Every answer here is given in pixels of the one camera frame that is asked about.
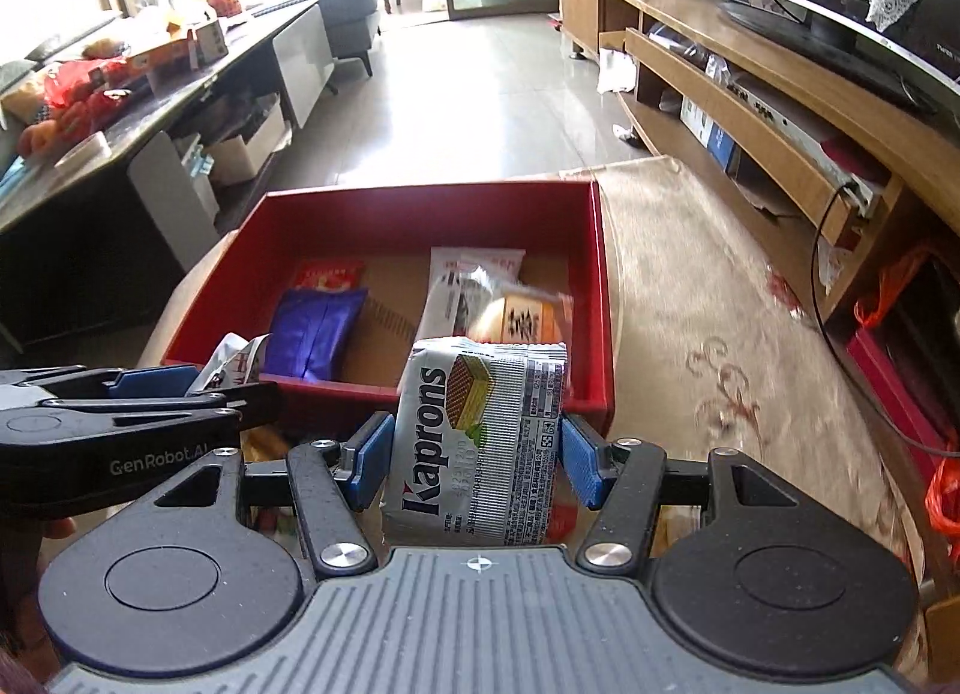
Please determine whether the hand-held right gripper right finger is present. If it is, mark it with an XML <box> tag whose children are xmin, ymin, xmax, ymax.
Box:
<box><xmin>561</xmin><ymin>415</ymin><xmax>856</xmax><ymax>579</ymax></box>

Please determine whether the large red snack packet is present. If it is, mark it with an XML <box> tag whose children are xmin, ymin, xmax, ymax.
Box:
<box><xmin>292</xmin><ymin>259</ymin><xmax>366</xmax><ymax>292</ymax></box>

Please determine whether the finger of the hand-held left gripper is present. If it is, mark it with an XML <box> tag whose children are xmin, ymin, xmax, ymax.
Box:
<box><xmin>45</xmin><ymin>380</ymin><xmax>286</xmax><ymax>432</ymax></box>
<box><xmin>0</xmin><ymin>364</ymin><xmax>202</xmax><ymax>410</ymax></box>

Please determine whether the silver wafer packet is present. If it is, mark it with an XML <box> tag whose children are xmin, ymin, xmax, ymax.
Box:
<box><xmin>381</xmin><ymin>336</ymin><xmax>569</xmax><ymax>546</ymax></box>

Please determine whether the red carton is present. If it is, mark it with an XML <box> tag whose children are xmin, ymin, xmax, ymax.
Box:
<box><xmin>847</xmin><ymin>326</ymin><xmax>960</xmax><ymax>455</ymax></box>

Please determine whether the white flat box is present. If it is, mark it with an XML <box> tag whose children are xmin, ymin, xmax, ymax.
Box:
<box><xmin>54</xmin><ymin>131</ymin><xmax>113</xmax><ymax>170</ymax></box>

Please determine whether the red plastic bag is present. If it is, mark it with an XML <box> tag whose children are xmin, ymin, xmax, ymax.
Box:
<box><xmin>41</xmin><ymin>56</ymin><xmax>132</xmax><ymax>140</ymax></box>

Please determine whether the packaged steamed bun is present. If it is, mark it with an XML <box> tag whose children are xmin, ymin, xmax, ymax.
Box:
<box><xmin>465</xmin><ymin>281</ymin><xmax>575</xmax><ymax>346</ymax></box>

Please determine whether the dark coffee table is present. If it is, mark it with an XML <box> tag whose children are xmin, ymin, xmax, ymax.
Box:
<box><xmin>0</xmin><ymin>0</ymin><xmax>335</xmax><ymax>357</ymax></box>

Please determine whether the clear yellow snack packet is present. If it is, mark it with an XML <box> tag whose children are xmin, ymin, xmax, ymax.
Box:
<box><xmin>241</xmin><ymin>425</ymin><xmax>295</xmax><ymax>462</ymax></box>

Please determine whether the white flat device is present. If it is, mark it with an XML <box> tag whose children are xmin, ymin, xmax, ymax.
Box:
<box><xmin>724</xmin><ymin>71</ymin><xmax>878</xmax><ymax>208</ymax></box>

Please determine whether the wooden television cabinet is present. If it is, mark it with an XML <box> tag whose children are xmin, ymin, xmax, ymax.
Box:
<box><xmin>559</xmin><ymin>0</ymin><xmax>960</xmax><ymax>335</ymax></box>

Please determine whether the white and blue box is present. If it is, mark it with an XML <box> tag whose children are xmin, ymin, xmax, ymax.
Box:
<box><xmin>681</xmin><ymin>94</ymin><xmax>740</xmax><ymax>174</ymax></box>

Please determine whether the white and red snack packet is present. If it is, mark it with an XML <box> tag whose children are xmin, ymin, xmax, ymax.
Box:
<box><xmin>187</xmin><ymin>334</ymin><xmax>271</xmax><ymax>399</ymax></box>

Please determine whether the curved black television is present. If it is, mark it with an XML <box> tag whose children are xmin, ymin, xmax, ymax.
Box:
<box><xmin>694</xmin><ymin>0</ymin><xmax>960</xmax><ymax>114</ymax></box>

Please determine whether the small printed carton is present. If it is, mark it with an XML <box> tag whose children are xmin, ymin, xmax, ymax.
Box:
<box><xmin>191</xmin><ymin>19</ymin><xmax>230</xmax><ymax>65</ymax></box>

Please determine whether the orange fruit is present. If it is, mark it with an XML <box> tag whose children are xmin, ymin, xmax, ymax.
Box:
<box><xmin>19</xmin><ymin>120</ymin><xmax>61</xmax><ymax>155</ymax></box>

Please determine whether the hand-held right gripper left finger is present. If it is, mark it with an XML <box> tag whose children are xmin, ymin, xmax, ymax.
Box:
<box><xmin>150</xmin><ymin>411</ymin><xmax>396</xmax><ymax>579</ymax></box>

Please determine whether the silver chips packet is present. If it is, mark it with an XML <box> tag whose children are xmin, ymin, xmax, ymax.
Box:
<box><xmin>416</xmin><ymin>246</ymin><xmax>526</xmax><ymax>350</ymax></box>

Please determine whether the blue snack packet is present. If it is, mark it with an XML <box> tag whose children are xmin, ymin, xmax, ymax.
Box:
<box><xmin>262</xmin><ymin>287</ymin><xmax>368</xmax><ymax>381</ymax></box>

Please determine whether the black cable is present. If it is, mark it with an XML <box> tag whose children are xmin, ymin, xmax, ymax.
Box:
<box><xmin>810</xmin><ymin>180</ymin><xmax>960</xmax><ymax>455</ymax></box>

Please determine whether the beige patterned tablecloth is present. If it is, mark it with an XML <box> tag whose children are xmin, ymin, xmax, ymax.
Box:
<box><xmin>139</xmin><ymin>154</ymin><xmax>953</xmax><ymax>635</ymax></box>

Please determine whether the white paper bag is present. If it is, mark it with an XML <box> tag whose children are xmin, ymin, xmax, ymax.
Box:
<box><xmin>598</xmin><ymin>45</ymin><xmax>638</xmax><ymax>95</ymax></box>

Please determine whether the grey sofa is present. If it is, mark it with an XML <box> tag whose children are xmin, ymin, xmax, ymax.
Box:
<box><xmin>255</xmin><ymin>0</ymin><xmax>383</xmax><ymax>76</ymax></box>

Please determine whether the red cardboard box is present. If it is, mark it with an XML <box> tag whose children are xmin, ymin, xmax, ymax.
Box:
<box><xmin>161</xmin><ymin>180</ymin><xmax>612</xmax><ymax>432</ymax></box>

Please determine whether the open storage box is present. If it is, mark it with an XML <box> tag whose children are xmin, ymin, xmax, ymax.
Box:
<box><xmin>206</xmin><ymin>98</ymin><xmax>290</xmax><ymax>185</ymax></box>

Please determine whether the orange plastic bag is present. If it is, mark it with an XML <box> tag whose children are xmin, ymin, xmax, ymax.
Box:
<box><xmin>855</xmin><ymin>244</ymin><xmax>931</xmax><ymax>328</ymax></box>

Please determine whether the orange cardboard box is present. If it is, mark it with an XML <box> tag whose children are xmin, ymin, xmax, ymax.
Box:
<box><xmin>127</xmin><ymin>34</ymin><xmax>203</xmax><ymax>76</ymax></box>

